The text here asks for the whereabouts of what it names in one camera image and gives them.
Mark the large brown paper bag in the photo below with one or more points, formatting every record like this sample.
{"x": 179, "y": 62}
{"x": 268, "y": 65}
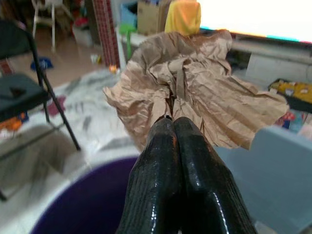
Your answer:
{"x": 207, "y": 92}

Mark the yellow cloth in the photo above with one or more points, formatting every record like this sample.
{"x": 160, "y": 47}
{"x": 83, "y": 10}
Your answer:
{"x": 184, "y": 17}

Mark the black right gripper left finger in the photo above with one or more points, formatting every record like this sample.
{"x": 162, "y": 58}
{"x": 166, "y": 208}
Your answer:
{"x": 153, "y": 185}

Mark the white metal frame chair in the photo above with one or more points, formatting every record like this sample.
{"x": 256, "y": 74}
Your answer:
{"x": 52, "y": 22}

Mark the brown cardboard box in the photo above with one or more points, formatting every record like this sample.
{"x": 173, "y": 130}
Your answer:
{"x": 148, "y": 17}

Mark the green plastic stool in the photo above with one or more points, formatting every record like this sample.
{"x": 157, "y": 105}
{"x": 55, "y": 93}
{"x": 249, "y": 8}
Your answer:
{"x": 128, "y": 31}

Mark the yellow printed flat box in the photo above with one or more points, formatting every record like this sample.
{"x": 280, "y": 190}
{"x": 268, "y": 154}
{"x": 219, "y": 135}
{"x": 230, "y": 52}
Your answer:
{"x": 295, "y": 91}

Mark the blue item on floor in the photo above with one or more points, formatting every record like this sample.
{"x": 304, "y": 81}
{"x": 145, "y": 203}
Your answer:
{"x": 41, "y": 64}

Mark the purple plastic rubbish bin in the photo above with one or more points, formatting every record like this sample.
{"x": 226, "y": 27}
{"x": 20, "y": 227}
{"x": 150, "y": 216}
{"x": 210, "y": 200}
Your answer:
{"x": 83, "y": 200}

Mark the black folding chair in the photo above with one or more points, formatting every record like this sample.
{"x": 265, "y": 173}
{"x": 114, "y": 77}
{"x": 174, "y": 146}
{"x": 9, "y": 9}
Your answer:
{"x": 17, "y": 92}

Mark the white storage box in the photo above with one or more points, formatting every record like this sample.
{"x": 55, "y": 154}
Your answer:
{"x": 83, "y": 36}

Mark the pale grey low platform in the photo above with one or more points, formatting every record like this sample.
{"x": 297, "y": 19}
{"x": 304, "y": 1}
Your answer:
{"x": 273, "y": 175}

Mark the red checked fabric roll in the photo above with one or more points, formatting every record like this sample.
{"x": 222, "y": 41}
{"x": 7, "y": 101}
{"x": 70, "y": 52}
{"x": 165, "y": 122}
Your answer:
{"x": 106, "y": 34}

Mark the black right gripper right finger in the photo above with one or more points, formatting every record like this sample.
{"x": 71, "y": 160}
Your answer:
{"x": 209, "y": 185}

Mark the blue plastic crate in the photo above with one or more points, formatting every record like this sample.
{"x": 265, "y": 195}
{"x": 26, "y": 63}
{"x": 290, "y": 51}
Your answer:
{"x": 128, "y": 14}

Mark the white low cabinet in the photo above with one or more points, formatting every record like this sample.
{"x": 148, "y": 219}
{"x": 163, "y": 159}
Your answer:
{"x": 273, "y": 61}

